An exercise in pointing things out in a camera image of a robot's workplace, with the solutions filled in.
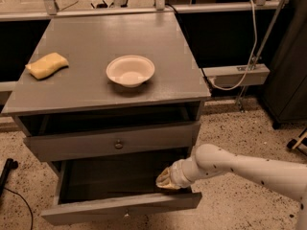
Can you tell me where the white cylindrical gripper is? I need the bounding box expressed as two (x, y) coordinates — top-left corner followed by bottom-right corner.
(156, 158), (196, 190)

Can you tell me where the grey drawer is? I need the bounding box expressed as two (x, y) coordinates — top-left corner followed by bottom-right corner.
(41, 148), (201, 225)
(24, 122), (201, 162)

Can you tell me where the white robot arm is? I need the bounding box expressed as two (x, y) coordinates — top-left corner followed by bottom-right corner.
(155, 144), (307, 230)

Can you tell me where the grey top drawer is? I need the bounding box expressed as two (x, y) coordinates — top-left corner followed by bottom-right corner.
(24, 122), (201, 162)

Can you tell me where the grey wooden drawer cabinet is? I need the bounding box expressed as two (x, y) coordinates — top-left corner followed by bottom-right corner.
(2, 11), (212, 177)

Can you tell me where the white paper bowl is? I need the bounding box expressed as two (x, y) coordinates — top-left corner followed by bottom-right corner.
(106, 55), (155, 88)

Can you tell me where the dark cabinet at right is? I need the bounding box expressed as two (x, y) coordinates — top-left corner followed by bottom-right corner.
(260, 0), (307, 129)

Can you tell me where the black stand foot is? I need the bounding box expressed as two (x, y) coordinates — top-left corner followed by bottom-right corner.
(0, 158), (18, 196)

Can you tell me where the yellow sponge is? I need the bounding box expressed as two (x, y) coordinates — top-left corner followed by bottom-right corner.
(25, 53), (69, 80)

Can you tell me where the slanted metal pole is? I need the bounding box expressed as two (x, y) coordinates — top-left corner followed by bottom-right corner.
(235, 0), (288, 113)

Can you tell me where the white cable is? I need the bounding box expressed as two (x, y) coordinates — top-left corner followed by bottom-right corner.
(207, 0), (259, 92)

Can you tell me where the black caster wheel frame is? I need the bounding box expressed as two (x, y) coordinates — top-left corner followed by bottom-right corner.
(287, 127), (307, 156)

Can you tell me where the black floor cable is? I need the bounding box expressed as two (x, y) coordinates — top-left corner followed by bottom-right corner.
(3, 186), (35, 230)

